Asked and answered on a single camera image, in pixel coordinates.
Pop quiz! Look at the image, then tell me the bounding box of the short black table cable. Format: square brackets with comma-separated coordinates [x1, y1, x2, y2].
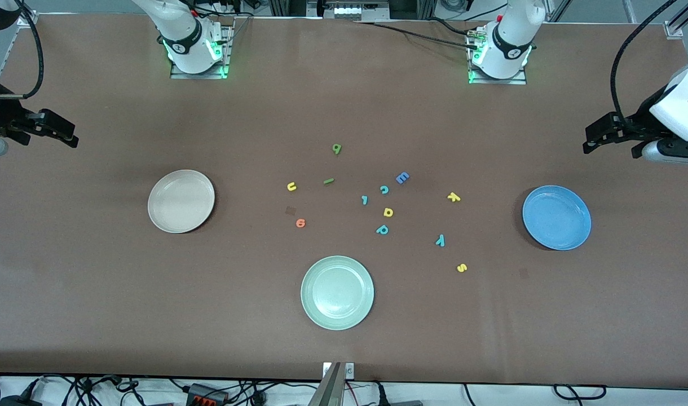
[426, 17, 471, 37]

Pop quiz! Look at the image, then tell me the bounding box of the blue plate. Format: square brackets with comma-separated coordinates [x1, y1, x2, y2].
[522, 186, 592, 251]

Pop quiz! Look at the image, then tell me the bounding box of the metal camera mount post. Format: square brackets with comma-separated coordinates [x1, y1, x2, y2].
[307, 362, 355, 406]

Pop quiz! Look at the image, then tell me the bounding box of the metal terminal box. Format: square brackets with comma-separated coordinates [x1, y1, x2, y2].
[307, 0, 390, 22]

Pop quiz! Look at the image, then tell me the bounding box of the beige brown plate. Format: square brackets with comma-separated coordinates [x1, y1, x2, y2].
[148, 170, 215, 234]

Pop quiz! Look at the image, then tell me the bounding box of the black looped floor cable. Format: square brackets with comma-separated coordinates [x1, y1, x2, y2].
[552, 384, 608, 400]

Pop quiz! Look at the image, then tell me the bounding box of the long black table cable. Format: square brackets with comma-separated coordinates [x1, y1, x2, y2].
[355, 20, 481, 51]

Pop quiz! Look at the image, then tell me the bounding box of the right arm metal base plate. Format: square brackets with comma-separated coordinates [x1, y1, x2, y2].
[170, 25, 235, 80]

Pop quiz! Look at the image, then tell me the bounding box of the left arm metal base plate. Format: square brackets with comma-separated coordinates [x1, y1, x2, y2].
[468, 70, 528, 85]

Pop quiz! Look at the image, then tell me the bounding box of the pale green plate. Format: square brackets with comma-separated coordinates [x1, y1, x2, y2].
[301, 255, 375, 331]

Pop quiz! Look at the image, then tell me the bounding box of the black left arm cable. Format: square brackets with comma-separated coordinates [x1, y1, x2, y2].
[611, 0, 680, 127]

